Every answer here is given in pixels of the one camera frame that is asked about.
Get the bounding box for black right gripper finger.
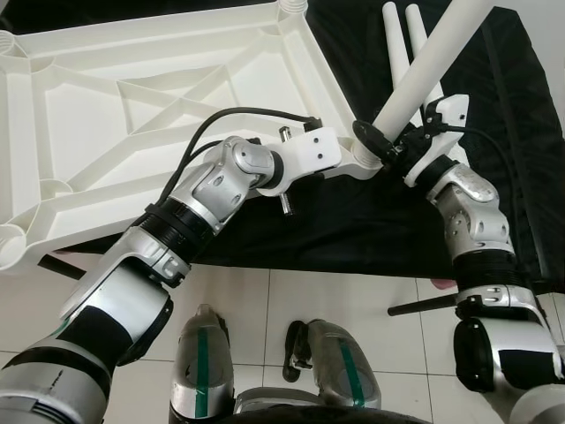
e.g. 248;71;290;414
351;119;398;164

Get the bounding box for white plastic table top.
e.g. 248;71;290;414
0;0;385;273

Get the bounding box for black table cloth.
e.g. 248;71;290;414
0;0;565;284

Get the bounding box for black robot waist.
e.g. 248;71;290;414
212;389;425;424

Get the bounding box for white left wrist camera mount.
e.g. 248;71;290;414
269;126;343;191

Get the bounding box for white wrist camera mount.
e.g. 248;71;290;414
269;126;343;191
406;95;469;186

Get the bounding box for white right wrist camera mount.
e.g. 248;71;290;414
406;95;469;186

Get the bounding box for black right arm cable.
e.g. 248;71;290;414
441;124;522;257

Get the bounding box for black metal table frame leg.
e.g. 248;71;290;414
388;296;460;316
40;256;89;279

